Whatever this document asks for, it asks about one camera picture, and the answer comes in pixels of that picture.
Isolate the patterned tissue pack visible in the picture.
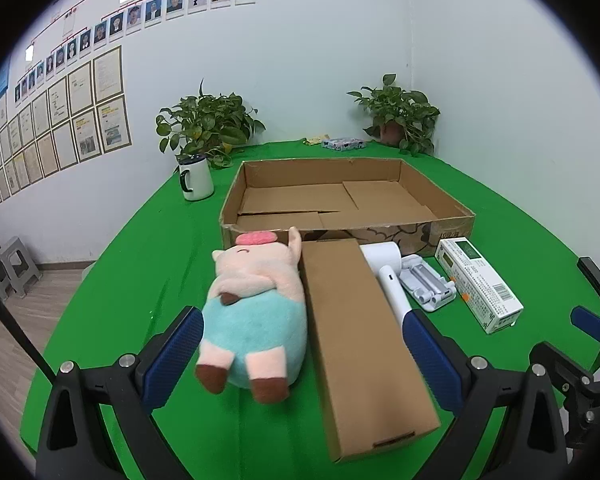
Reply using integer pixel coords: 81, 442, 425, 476
321, 136, 368, 152

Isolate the black cable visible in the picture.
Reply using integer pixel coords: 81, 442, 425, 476
0, 280, 56, 378

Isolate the long brown cardboard box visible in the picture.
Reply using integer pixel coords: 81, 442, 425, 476
299, 239, 442, 463

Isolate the green tablecloth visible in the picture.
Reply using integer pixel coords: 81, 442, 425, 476
19, 139, 600, 480

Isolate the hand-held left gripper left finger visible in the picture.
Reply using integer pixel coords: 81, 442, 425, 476
35, 305, 206, 480

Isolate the potted plant brown pot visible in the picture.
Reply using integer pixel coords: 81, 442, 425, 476
346, 74, 441, 157

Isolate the bushy green potted plant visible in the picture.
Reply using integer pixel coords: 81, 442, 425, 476
155, 78, 267, 168

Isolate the small blue wall sign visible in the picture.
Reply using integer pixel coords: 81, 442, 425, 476
0, 55, 12, 103

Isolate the white mug black handle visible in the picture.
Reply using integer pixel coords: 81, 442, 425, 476
178, 155, 215, 202

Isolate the large cardboard box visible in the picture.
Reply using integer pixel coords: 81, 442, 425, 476
219, 156, 477, 261

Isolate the white handheld device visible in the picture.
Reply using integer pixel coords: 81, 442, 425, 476
359, 241, 416, 333

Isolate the black flat bar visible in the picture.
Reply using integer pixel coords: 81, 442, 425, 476
577, 256, 600, 306

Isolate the group of framed certificates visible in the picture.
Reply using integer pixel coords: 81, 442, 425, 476
0, 45, 132, 211

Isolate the pink pig plush toy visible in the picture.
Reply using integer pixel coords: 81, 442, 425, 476
195, 226, 308, 405

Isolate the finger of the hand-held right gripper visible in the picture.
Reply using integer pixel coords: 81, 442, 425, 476
529, 341, 597, 401
570, 305, 600, 363

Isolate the white medicine box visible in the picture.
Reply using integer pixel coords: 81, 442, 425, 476
434, 237, 525, 335

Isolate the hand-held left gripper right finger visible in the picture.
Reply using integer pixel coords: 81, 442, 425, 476
400, 309, 571, 480

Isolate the row of portrait photos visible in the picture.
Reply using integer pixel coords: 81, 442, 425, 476
12, 0, 258, 106

